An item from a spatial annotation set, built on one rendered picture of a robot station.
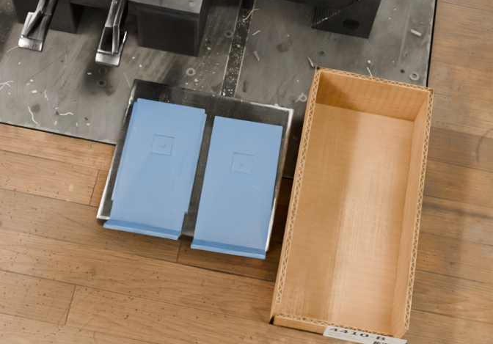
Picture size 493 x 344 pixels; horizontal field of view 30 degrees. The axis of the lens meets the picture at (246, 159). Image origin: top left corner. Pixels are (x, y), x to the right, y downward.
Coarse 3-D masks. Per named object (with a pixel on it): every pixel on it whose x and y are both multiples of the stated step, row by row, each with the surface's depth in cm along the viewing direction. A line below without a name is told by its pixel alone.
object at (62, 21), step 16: (16, 0) 96; (32, 0) 95; (64, 0) 94; (80, 0) 94; (96, 0) 93; (208, 0) 100; (16, 16) 99; (64, 16) 97; (80, 16) 100; (144, 16) 94; (160, 16) 94; (176, 16) 93; (144, 32) 97; (160, 32) 97; (176, 32) 96; (192, 32) 95; (160, 48) 99; (176, 48) 99; (192, 48) 98
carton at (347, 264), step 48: (336, 96) 96; (384, 96) 94; (432, 96) 92; (336, 144) 96; (384, 144) 96; (336, 192) 94; (384, 192) 94; (288, 240) 84; (336, 240) 91; (384, 240) 92; (288, 288) 89; (336, 288) 89; (384, 288) 90; (336, 336) 87; (384, 336) 84
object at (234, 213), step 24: (216, 120) 94; (240, 120) 94; (216, 144) 93; (240, 144) 93; (264, 144) 93; (216, 168) 92; (264, 168) 92; (216, 192) 91; (240, 192) 91; (264, 192) 91; (216, 216) 89; (240, 216) 90; (264, 216) 90; (216, 240) 88; (240, 240) 89; (264, 240) 89
